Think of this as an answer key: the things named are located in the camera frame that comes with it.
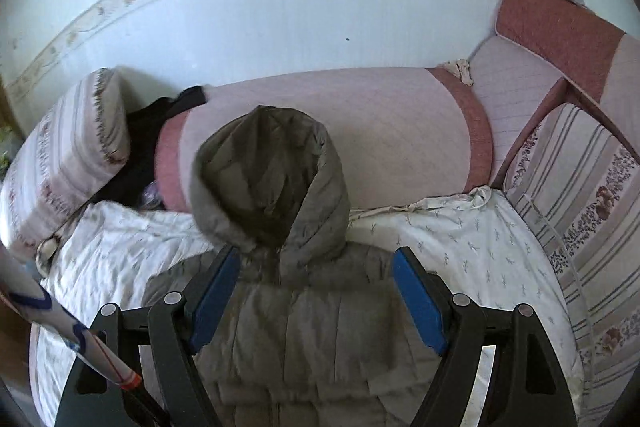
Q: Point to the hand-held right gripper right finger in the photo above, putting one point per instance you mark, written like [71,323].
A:
[420,302]

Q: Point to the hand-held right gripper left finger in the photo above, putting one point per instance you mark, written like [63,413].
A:
[215,297]

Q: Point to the grey-brown puffer jacket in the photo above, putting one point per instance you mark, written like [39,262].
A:
[300,332]

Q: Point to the white leaf print bed sheet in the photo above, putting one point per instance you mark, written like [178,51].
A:
[475,247]

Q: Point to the purple cloth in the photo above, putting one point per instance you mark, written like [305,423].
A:
[151,196]

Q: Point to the black cloth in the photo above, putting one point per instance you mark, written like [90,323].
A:
[140,147]

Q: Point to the white printed tube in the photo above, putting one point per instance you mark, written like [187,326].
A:
[45,302]

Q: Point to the pink quilted backrest cushion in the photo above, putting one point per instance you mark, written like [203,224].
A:
[390,132]

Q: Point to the striped floral pillow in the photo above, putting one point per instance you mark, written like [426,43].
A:
[590,207]
[65,147]

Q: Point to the beige crumpled cloth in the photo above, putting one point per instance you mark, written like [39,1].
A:
[457,69]

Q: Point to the pink quilted corner cushion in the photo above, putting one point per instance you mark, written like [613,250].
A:
[515,82]

